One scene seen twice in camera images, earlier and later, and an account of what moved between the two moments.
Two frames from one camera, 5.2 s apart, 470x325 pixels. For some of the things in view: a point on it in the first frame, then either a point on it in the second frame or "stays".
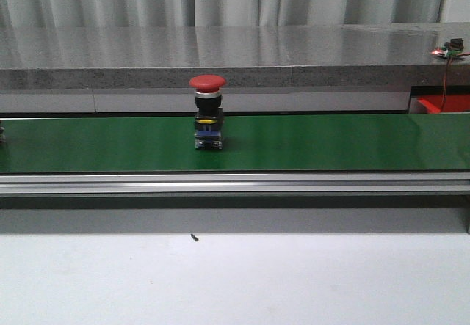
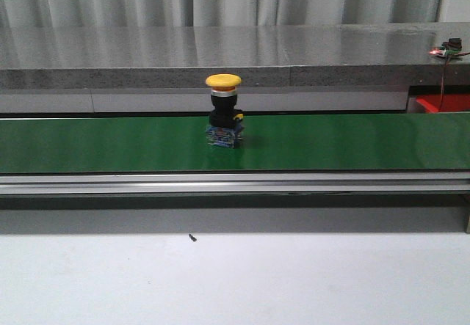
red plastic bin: (453, 103) stays
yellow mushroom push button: (2, 136) → (225, 128)
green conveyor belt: (302, 142) stays
